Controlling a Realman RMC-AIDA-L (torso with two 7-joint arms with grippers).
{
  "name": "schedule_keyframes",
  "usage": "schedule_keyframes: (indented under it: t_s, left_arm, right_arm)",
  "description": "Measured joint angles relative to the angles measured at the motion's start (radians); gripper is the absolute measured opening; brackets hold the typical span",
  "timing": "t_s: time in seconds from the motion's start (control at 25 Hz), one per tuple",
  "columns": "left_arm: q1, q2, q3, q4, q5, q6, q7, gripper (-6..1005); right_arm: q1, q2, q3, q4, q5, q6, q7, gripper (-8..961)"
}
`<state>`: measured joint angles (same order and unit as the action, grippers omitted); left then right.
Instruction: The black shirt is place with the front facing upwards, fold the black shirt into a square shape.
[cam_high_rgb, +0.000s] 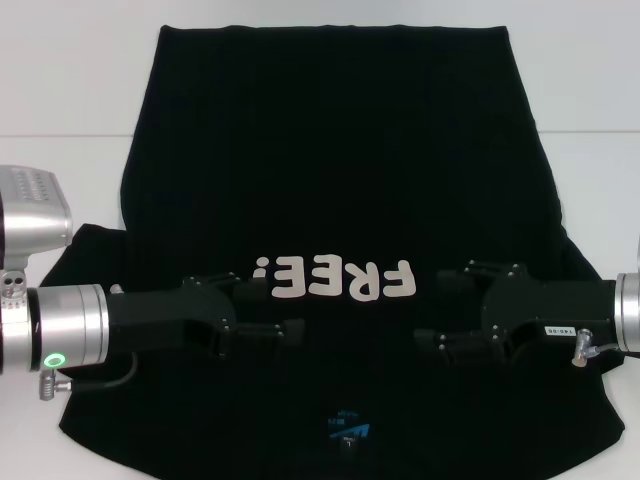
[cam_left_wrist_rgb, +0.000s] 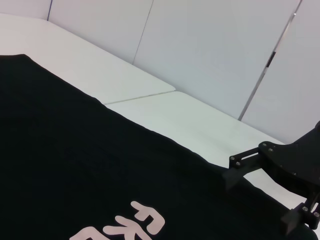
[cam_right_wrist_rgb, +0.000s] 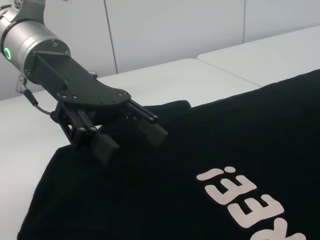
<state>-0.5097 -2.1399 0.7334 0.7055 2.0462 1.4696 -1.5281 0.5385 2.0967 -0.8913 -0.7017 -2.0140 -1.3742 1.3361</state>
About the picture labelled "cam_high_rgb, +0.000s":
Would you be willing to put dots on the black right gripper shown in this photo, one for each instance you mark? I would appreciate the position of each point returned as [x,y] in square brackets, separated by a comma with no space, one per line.
[550,305]

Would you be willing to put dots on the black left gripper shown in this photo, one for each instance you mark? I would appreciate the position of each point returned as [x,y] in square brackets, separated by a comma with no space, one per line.
[160,320]

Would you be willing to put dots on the black shirt with FREE print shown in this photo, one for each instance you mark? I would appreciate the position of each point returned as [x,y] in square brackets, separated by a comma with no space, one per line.
[325,150]

